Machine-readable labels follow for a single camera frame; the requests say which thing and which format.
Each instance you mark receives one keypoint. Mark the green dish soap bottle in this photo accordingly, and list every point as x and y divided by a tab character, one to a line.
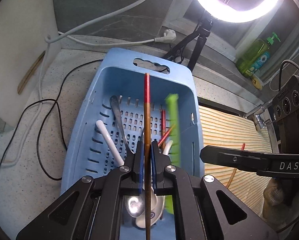
252	57

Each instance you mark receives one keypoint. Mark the white cutting board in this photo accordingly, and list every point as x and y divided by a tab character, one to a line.
19	42

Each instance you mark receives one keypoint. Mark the yellow striped cloth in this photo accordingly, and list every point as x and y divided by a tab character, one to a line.
227	130

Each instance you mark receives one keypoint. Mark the plain white ceramic spoon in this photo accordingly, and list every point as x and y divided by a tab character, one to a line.
168	147

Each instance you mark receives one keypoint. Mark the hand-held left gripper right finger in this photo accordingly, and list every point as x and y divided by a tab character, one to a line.
153	165

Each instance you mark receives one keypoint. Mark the blue plastic drainer basket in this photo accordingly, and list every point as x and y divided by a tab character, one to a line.
89	130

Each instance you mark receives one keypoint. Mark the green plastic spoon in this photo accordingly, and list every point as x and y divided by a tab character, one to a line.
173	130

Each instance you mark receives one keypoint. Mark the chrome kitchen faucet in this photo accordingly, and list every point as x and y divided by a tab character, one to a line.
258	120

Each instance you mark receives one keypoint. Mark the metal spoon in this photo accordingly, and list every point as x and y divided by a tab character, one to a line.
117	115

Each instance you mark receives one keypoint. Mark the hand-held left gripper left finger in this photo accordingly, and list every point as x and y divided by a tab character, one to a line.
140	165

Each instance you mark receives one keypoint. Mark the black tripod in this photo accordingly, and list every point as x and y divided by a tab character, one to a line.
202	37

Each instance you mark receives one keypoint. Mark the red-tipped wooden chopstick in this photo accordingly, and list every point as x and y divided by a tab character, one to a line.
167	135
147	110
163	122
231	177

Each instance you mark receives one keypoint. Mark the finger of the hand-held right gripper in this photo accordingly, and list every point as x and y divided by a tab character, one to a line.
239	158

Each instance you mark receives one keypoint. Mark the wooden stick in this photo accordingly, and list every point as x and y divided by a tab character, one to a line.
29	73

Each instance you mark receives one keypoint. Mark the white ceramic spoon blue emblem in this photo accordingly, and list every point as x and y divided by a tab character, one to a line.
107	140

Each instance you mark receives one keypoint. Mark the person's right hand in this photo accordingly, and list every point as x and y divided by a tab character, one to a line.
277	200

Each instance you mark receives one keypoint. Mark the yellow sponge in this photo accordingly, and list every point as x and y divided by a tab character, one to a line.
256	83

